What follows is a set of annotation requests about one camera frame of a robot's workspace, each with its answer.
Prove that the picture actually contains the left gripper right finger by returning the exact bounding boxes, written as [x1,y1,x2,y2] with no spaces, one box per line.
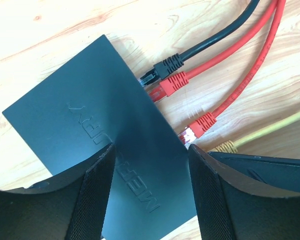
[188,144,300,240]

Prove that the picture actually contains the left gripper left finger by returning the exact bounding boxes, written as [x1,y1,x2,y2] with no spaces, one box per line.
[0,144,116,240]

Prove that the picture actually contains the yellow ethernet cable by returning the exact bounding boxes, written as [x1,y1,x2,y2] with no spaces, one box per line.
[214,107,300,154]

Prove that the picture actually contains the black network switch box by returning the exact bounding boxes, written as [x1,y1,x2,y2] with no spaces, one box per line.
[3,35,196,240]

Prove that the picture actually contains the red ethernet cable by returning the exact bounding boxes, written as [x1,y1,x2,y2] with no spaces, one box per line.
[148,0,278,103]

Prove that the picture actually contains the black ethernet cable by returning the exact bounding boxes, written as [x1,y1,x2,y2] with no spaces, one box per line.
[139,0,261,87]

